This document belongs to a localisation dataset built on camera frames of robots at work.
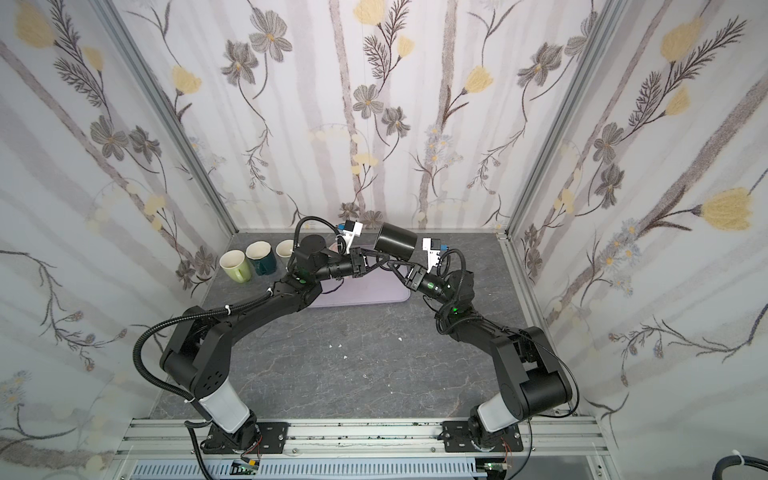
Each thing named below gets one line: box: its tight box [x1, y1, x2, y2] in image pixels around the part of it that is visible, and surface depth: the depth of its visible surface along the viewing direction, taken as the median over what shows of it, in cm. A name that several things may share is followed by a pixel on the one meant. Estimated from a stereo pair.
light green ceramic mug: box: [219, 249, 251, 283], surface depth 101 cm
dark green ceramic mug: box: [245, 240, 277, 276], surface depth 103 cm
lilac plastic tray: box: [307, 259, 411, 307], surface depth 76 cm
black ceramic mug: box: [374, 222, 418, 261], surface depth 76 cm
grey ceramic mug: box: [275, 238, 294, 268], surface depth 106 cm
